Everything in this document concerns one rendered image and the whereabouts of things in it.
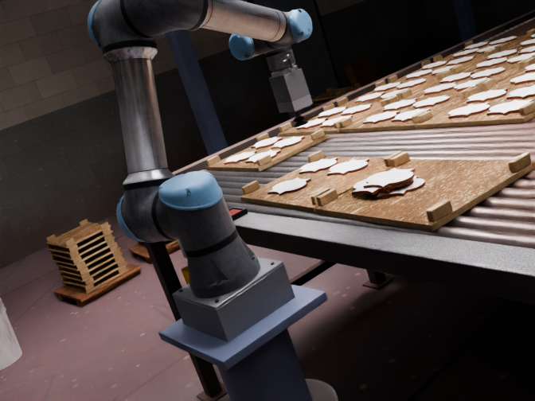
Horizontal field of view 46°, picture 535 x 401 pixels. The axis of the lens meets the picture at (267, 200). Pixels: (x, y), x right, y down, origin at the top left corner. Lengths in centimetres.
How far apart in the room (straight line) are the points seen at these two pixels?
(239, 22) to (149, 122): 30
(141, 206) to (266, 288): 31
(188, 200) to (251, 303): 24
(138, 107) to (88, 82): 566
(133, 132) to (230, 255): 33
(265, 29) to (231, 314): 66
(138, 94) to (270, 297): 50
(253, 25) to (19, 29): 552
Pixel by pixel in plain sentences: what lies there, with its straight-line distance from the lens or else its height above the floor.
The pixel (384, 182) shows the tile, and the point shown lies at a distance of 155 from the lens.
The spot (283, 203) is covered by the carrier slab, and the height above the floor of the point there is 94.
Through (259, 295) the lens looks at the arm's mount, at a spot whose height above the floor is 92.
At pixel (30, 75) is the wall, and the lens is 682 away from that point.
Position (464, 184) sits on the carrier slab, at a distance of 150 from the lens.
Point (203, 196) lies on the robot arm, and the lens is 121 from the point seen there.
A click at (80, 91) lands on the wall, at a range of 695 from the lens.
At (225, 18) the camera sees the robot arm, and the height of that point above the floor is 145.
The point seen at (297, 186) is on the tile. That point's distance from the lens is 184.
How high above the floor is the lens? 142
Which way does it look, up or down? 15 degrees down
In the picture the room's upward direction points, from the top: 19 degrees counter-clockwise
